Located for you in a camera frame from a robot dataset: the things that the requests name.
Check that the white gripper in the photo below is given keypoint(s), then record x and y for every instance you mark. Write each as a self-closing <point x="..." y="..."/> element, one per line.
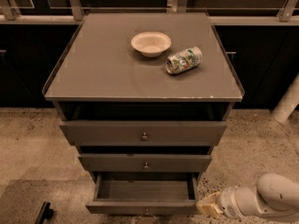
<point x="228" y="202"/>

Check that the grey bottom drawer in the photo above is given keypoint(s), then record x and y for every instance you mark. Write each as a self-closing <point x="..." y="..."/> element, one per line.
<point x="158" y="194"/>

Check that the grey drawer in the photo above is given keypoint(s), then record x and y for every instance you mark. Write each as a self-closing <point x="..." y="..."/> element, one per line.
<point x="143" y="133"/>
<point x="158" y="194"/>
<point x="144" y="162"/>

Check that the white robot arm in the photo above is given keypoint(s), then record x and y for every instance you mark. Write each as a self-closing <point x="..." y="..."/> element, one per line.
<point x="274" y="197"/>

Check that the grey middle drawer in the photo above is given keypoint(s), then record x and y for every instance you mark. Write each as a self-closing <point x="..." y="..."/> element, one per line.
<point x="144" y="162"/>

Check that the grey drawer cabinet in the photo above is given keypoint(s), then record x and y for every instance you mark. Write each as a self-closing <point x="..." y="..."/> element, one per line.
<point x="102" y="77"/>

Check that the grey top drawer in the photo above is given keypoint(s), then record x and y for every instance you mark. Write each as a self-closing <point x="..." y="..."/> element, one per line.
<point x="143" y="133"/>

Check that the crushed soda can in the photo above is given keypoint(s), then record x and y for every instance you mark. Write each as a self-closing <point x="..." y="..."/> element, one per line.
<point x="183" y="61"/>

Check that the black object on floor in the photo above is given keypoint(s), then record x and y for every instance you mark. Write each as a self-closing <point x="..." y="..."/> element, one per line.
<point x="45" y="213"/>

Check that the white cylindrical post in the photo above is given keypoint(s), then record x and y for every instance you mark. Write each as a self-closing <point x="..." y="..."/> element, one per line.
<point x="288" y="102"/>

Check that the metal railing frame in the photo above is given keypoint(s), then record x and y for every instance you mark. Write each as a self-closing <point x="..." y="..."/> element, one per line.
<point x="220" y="12"/>

